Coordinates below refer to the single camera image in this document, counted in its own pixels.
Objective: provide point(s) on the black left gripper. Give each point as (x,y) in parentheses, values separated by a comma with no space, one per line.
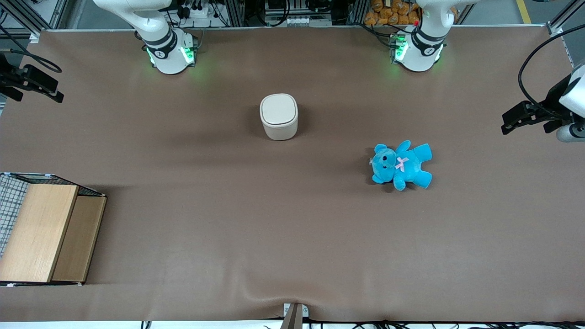
(551,101)

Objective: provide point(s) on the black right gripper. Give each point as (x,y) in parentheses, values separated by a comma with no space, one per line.
(9,76)

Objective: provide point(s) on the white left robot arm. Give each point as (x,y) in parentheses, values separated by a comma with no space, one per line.
(418,48)

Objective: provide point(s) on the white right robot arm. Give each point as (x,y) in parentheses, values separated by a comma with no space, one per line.
(169,50)

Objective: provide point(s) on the beige lidded trash can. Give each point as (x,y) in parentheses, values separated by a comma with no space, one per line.
(279,114)

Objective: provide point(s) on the blue plush teddy bear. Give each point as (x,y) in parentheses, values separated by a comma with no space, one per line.
(404,165)

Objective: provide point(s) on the wooden shelf box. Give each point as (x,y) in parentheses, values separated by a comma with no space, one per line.
(41,228)

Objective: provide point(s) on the orange plush toys pile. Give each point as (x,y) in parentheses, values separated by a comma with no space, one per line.
(393,11)

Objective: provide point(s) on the white power strip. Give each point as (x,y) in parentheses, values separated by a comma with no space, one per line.
(201,12)

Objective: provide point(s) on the brown table mat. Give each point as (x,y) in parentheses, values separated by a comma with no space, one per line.
(274,228)

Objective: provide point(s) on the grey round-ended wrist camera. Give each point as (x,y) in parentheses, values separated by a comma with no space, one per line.
(571,133)

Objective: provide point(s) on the aluminium frame profile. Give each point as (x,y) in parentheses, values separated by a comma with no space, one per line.
(562,23)
(27,18)

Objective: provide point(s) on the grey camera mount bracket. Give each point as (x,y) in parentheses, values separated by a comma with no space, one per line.
(295,315)

